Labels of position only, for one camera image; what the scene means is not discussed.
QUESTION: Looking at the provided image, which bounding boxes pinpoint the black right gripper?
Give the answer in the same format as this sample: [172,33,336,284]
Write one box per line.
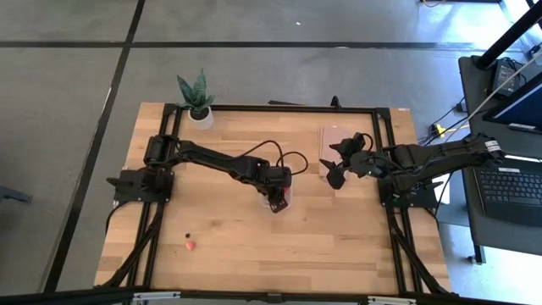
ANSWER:
[319,132,373,191]

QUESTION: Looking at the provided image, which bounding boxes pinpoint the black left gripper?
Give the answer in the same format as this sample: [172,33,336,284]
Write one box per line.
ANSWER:
[264,167,293,214]

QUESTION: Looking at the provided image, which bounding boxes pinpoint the clear plastic tupperware container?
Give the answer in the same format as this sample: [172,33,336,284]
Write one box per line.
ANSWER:
[258,163,294,212]

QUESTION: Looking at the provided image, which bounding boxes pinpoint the white paper sheet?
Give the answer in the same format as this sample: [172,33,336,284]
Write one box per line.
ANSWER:
[431,173,453,205]

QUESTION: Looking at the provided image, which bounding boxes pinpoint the white plant pot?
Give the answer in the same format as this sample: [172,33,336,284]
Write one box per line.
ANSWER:
[187,105,215,131]

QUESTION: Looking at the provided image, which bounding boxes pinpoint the green snake plant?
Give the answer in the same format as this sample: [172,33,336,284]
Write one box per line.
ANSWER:
[176,68,217,112]

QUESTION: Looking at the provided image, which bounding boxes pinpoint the dark grey desk with keyboard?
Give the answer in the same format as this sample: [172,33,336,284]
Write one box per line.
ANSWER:
[460,151,542,258]

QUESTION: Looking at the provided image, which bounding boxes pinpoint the dark grey desk with monitor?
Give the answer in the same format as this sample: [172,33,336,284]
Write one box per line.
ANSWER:
[458,53,542,154]

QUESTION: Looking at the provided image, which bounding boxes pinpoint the black desk leg caster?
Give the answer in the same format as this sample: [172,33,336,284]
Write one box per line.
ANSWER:
[467,243,489,266]

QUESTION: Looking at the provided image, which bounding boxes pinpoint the black keyboard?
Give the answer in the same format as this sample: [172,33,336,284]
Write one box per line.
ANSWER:
[473,166,542,229]

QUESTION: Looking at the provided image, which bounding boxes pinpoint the black power adapter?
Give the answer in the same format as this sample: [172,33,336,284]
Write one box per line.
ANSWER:
[490,58,521,97]

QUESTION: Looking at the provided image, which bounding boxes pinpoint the black computer monitor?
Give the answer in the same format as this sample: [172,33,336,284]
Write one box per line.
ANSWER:
[482,71,542,136]

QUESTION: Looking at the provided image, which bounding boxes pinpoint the long black diagonal pole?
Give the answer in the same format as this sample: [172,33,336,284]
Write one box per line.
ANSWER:
[473,0,542,69]

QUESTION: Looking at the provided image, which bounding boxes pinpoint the black rig crossbeam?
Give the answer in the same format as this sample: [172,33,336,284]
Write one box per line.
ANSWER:
[0,286,542,305]

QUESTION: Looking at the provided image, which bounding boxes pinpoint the grey chair base leg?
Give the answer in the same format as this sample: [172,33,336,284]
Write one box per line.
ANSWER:
[0,185,34,205]

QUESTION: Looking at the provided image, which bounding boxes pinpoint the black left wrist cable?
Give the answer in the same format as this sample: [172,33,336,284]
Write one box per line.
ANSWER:
[247,139,310,175]

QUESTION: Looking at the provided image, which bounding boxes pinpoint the black aluminium table frame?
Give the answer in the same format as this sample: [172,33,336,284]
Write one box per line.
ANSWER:
[95,103,454,305]

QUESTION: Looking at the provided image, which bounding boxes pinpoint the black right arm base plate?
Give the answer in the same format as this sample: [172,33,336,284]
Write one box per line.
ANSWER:
[378,173,445,212]

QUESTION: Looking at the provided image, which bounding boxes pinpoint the black floor cables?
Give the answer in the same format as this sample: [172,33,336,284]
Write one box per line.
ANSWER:
[418,97,472,147]

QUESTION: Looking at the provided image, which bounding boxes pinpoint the silver frame bracket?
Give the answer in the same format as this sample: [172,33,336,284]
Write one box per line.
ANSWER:
[132,291,182,302]
[367,295,418,305]

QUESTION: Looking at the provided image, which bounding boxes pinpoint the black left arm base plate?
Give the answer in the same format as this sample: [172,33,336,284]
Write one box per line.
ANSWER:
[105,168,175,204]

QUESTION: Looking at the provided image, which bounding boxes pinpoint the black table power cable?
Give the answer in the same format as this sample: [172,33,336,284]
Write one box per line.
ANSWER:
[104,202,124,233]

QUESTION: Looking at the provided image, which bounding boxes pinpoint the white cable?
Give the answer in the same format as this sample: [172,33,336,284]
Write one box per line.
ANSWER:
[461,49,542,125]

